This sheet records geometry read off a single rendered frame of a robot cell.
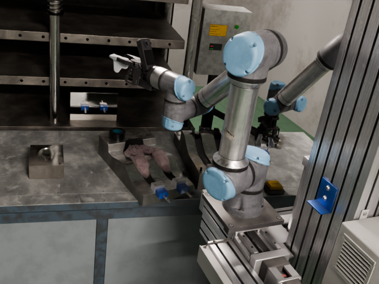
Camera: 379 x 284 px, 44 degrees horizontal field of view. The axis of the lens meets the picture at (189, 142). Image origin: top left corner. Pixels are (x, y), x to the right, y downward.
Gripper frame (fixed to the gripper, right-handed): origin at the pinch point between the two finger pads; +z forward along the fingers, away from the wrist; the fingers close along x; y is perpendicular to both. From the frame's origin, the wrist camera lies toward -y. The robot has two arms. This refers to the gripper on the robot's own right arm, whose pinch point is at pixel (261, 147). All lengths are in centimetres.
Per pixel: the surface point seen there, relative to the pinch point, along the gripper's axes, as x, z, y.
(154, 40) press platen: -45, -33, -67
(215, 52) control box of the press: -6, -27, -73
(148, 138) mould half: -54, 4, -18
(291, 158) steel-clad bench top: 27.6, 15.0, -14.6
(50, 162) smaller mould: -102, 8, -2
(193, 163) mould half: -36.0, 6.3, 3.8
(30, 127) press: -113, 17, -57
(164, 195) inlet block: -55, 9, 27
